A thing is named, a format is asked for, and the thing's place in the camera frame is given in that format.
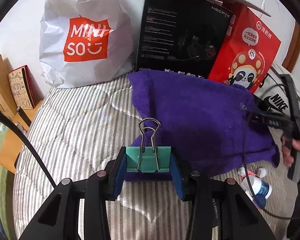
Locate pink pen device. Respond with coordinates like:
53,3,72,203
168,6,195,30
243,170,256,176

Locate white Nike bag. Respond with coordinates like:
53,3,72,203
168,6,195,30
254,61,300,115

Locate black headset box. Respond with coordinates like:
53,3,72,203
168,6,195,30
136,0,232,78

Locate purple towel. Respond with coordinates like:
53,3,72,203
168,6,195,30
128,70,280,177

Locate white Miniso bag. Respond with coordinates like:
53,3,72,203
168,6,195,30
39,0,133,88

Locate person right hand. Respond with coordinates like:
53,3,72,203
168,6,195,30
281,136,300,167

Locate white blue balm bottle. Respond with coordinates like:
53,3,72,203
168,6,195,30
241,175,272,200

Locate red panda paper bag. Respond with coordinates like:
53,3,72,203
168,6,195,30
208,2,281,93

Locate green binder clip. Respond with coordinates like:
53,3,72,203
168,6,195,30
126,118,171,173

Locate black cable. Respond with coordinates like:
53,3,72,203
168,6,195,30
0,107,58,189

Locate wooden nightstand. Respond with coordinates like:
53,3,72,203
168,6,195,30
0,100,43,174

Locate patterned notebook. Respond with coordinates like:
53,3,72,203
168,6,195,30
8,65,35,109

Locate white charger plug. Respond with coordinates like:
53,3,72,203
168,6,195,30
237,166,246,178

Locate wooden stand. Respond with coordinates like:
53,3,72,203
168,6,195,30
0,55,17,120

